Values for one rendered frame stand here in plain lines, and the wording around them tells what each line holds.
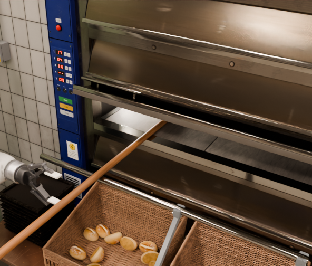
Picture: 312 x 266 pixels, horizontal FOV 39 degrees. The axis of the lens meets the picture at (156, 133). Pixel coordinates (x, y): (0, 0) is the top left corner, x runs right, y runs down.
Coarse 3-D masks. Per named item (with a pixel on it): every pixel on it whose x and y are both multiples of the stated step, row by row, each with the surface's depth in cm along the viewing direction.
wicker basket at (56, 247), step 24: (96, 192) 240; (120, 192) 233; (72, 216) 224; (144, 216) 228; (168, 216) 222; (72, 240) 230; (144, 240) 231; (48, 264) 213; (72, 264) 202; (120, 264) 220; (144, 264) 220; (168, 264) 211
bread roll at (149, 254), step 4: (148, 252) 219; (152, 252) 219; (156, 252) 220; (144, 256) 218; (148, 256) 218; (152, 256) 219; (156, 256) 219; (144, 260) 218; (148, 260) 218; (156, 260) 219; (148, 264) 219
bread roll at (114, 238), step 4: (116, 232) 232; (120, 232) 233; (108, 236) 229; (112, 236) 229; (116, 236) 230; (120, 236) 231; (108, 240) 229; (112, 240) 229; (116, 240) 230; (112, 244) 231
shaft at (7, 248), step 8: (160, 120) 224; (152, 128) 216; (144, 136) 210; (136, 144) 204; (128, 152) 199; (112, 160) 191; (120, 160) 194; (104, 168) 186; (96, 176) 181; (80, 184) 176; (88, 184) 177; (72, 192) 171; (80, 192) 173; (64, 200) 167; (72, 200) 170; (56, 208) 163; (40, 216) 158; (48, 216) 159; (32, 224) 154; (40, 224) 156; (24, 232) 151; (32, 232) 153; (16, 240) 148; (0, 248) 144; (8, 248) 145; (0, 256) 142
